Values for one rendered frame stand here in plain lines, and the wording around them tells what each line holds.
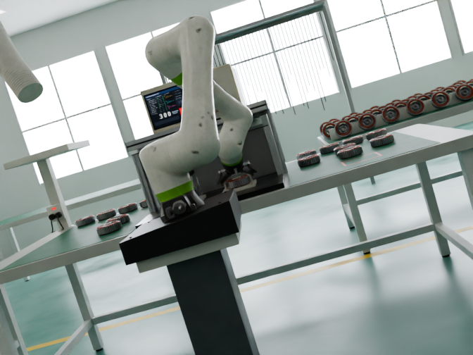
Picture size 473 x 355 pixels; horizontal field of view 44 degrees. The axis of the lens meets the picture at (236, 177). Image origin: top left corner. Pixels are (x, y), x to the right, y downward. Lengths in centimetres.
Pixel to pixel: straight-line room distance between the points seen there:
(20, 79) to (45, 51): 608
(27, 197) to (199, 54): 818
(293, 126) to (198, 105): 718
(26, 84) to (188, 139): 196
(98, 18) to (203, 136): 778
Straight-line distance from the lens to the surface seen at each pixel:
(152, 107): 275
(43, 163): 351
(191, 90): 184
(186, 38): 194
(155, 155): 184
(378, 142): 279
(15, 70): 367
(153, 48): 206
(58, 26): 966
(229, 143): 221
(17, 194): 998
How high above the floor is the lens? 107
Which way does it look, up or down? 6 degrees down
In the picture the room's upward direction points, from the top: 17 degrees counter-clockwise
